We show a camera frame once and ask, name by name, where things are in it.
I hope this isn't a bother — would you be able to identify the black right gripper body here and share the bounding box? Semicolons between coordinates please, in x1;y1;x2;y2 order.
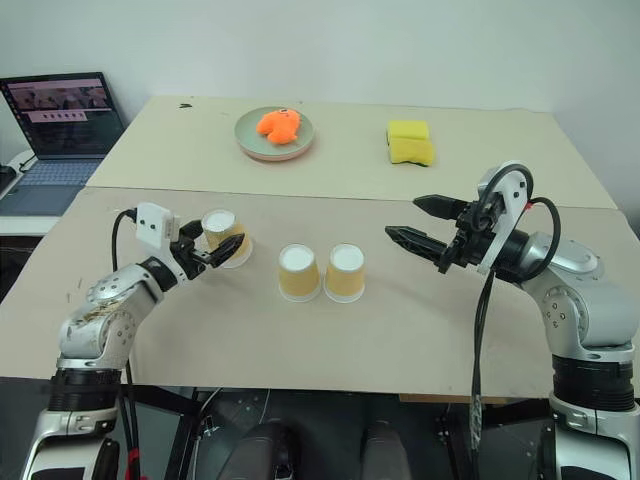
436;192;506;275

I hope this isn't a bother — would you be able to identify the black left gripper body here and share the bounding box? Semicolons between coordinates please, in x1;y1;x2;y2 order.
169;233;208;281

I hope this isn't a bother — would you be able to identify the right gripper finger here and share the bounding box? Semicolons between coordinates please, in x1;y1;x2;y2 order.
384;225;447;265
413;194;472;222

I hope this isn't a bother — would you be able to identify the yellow paper cup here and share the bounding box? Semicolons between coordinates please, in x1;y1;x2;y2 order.
323;242;367;305
275;242;322;303
199;208;255;270

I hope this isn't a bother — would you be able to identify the yellow sponge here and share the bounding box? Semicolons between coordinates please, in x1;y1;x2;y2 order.
385;119;433;145
386;138;437;168

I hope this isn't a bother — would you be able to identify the green and pink plate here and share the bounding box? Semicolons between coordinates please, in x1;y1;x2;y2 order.
234;105;319;163

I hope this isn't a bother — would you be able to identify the orange plush toy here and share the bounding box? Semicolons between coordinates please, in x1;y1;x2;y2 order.
255;107;303;147

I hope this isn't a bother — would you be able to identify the open blue laptop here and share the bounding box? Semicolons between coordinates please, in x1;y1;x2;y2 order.
0;71;127;217

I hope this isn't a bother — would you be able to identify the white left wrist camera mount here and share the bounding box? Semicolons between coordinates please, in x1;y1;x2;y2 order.
135;201;182;249

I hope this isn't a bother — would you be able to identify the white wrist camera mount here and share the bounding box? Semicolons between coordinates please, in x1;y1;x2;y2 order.
476;160;534;275
135;201;182;249

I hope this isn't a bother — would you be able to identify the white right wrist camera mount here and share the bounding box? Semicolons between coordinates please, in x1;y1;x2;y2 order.
476;160;534;275

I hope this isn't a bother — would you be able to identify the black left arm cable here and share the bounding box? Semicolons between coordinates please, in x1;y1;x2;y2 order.
111;208;144;480

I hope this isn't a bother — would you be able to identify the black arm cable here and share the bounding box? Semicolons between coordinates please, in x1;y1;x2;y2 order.
111;208;144;480
468;164;562;454

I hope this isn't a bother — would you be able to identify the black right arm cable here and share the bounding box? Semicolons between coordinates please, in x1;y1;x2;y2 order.
468;164;562;454

